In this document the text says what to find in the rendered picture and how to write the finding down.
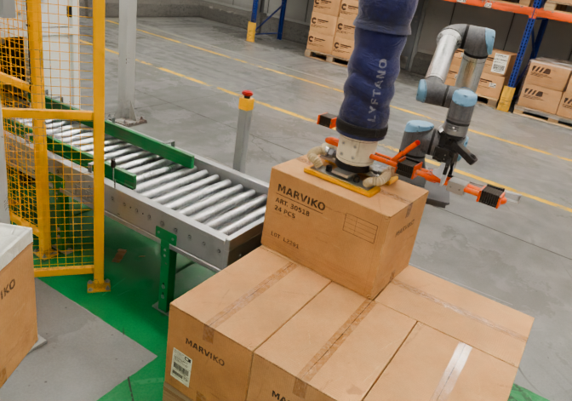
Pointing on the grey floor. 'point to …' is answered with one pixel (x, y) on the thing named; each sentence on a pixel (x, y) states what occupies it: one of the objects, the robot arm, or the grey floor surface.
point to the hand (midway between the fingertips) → (446, 181)
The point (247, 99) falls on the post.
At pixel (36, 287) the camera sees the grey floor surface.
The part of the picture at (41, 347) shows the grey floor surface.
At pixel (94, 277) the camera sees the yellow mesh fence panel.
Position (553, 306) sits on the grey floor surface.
